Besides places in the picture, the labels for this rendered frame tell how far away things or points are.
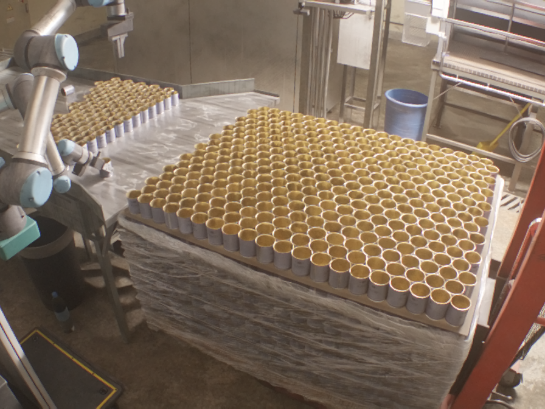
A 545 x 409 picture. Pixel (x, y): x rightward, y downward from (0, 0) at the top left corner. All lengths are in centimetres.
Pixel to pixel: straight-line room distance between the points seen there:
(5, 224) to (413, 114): 382
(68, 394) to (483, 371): 187
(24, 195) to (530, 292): 159
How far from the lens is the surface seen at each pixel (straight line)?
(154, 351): 283
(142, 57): 550
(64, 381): 243
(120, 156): 246
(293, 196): 187
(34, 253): 281
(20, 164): 137
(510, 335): 175
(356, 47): 439
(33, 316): 326
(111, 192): 216
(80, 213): 230
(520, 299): 163
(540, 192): 204
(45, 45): 147
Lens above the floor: 221
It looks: 34 degrees down
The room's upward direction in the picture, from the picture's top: 2 degrees clockwise
